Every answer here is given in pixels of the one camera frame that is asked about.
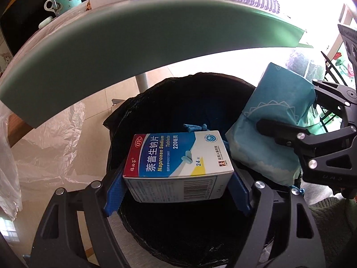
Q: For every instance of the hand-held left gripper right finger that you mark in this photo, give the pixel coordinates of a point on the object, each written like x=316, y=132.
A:
x=240, y=194

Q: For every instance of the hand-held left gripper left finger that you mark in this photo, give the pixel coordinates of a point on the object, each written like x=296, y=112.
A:
x=114, y=194

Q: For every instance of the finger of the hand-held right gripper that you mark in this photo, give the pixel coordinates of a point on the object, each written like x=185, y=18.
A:
x=320, y=156
x=337, y=93

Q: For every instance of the blue tissue pack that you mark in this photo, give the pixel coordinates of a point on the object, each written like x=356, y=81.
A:
x=276, y=92

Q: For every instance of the white blue medicine box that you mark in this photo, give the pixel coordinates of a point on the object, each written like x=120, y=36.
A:
x=173, y=156

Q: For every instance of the trash bin with black bag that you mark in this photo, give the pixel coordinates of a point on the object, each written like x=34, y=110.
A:
x=178, y=100

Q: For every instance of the light grey cloth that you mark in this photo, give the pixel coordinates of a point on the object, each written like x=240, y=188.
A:
x=320, y=194

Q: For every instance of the white plastic bag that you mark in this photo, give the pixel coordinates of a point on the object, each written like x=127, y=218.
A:
x=302, y=61

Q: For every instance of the green knit sweater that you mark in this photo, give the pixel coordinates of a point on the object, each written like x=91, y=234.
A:
x=334, y=229

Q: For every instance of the clear plastic sheet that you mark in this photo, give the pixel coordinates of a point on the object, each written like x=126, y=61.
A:
x=53, y=150

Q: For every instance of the brown wooden board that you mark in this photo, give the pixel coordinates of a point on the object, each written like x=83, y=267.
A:
x=18, y=129

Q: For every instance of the green table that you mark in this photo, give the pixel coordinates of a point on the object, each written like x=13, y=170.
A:
x=139, y=42

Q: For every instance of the pale ceramic spoon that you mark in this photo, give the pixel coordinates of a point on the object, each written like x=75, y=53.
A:
x=45, y=22

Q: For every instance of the dark panel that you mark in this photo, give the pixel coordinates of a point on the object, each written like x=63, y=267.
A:
x=19, y=14

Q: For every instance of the black metal chair frame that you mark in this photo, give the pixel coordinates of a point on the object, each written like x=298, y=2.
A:
x=330, y=67

